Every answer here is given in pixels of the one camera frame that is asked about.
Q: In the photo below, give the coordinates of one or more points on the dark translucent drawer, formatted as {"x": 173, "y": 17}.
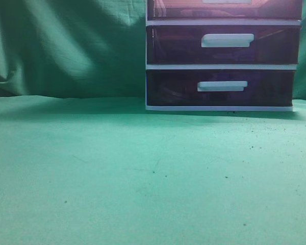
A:
{"x": 259, "y": 9}
{"x": 222, "y": 44}
{"x": 263, "y": 88}

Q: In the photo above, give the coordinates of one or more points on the green table cloth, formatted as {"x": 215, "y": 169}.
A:
{"x": 106, "y": 171}

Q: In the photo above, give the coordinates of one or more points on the green cloth backdrop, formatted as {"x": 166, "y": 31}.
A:
{"x": 72, "y": 49}

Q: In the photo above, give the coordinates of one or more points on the white plastic drawer cabinet frame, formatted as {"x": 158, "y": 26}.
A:
{"x": 218, "y": 22}

